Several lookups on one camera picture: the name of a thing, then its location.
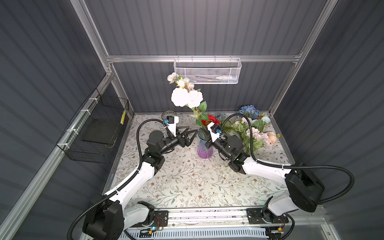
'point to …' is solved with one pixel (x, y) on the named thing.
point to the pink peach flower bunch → (239, 125)
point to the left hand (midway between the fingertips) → (194, 129)
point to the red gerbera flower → (211, 119)
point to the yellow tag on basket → (123, 117)
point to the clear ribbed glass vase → (168, 113)
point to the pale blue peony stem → (260, 123)
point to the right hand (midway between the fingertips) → (203, 129)
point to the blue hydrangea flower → (250, 108)
